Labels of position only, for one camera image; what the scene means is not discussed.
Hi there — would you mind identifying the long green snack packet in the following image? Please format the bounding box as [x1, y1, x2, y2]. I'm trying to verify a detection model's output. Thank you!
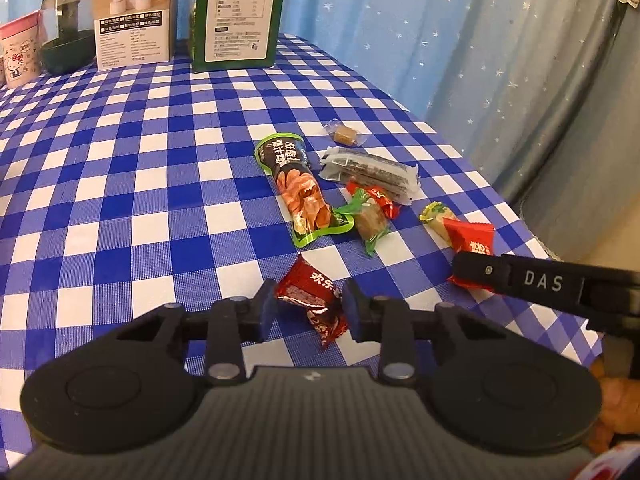
[254, 133, 356, 249]

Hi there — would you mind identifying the red white patterned cloth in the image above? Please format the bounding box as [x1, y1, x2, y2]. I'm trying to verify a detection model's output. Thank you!
[572, 447, 640, 480]

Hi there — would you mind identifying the clear packet of seaweed bars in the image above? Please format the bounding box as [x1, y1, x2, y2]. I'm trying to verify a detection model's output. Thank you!
[318, 146, 420, 206]

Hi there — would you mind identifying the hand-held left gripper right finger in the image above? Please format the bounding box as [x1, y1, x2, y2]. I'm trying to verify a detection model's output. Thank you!
[341, 279, 506, 385]

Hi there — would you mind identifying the blue white checkered tablecloth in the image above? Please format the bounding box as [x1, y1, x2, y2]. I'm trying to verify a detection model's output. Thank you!
[0, 32, 608, 466]

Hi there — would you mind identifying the dark red snack packet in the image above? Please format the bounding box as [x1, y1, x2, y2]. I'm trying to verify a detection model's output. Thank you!
[276, 253, 349, 350]

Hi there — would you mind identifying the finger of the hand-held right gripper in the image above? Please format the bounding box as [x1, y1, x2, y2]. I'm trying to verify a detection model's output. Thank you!
[451, 251, 586, 312]

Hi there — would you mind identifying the pink cartoon cup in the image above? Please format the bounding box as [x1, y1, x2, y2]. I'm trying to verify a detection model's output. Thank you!
[0, 9, 42, 90]

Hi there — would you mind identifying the small red wrapped candy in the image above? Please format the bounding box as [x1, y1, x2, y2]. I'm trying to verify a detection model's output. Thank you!
[347, 182, 401, 219]

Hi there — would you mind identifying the green carton box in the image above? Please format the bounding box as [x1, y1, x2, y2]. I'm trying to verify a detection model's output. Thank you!
[188, 0, 291, 74]

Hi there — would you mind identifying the bright red snack packet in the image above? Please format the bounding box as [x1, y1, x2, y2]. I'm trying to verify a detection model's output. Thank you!
[442, 218, 497, 292]

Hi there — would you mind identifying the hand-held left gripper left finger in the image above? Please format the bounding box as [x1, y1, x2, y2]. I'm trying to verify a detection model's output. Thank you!
[116, 279, 279, 386]

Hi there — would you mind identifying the green wrapped brown candy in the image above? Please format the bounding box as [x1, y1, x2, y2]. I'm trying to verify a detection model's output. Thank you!
[334, 195, 391, 259]

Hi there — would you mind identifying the brown candy in clear wrapper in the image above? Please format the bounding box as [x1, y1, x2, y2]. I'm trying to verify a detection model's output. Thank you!
[323, 118, 369, 147]

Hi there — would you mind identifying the white product box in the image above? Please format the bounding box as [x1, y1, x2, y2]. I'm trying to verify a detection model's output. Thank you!
[93, 0, 177, 72]

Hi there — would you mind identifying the blue star curtain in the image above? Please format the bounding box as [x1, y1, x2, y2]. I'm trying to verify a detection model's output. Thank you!
[172, 0, 640, 276]

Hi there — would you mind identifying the yellow green wrapped candy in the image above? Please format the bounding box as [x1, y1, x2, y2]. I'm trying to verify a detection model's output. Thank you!
[418, 201, 459, 249]

